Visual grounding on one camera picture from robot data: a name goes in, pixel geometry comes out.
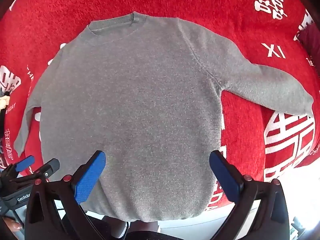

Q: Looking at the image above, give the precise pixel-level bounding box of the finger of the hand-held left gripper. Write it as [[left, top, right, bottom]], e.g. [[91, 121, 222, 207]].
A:
[[12, 158, 61, 184], [2, 155, 36, 178]]

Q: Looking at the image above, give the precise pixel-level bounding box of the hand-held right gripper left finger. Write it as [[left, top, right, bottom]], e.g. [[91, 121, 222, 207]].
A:
[[24, 150, 108, 240]]

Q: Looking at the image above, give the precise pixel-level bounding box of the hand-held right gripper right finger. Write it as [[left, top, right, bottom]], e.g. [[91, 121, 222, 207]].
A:
[[209, 150, 291, 240]]

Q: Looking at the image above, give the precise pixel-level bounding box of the grey knit sweater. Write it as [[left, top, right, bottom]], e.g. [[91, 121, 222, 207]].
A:
[[14, 12, 314, 222]]

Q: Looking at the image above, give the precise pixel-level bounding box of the person's left hand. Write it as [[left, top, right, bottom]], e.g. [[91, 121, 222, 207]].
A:
[[0, 217, 25, 233]]

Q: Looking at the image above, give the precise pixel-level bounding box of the dark grey device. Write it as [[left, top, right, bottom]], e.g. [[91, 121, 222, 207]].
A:
[[103, 215, 131, 239]]

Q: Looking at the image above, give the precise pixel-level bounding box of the red printed blanket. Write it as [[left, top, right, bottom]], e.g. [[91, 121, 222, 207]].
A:
[[0, 0, 320, 207]]

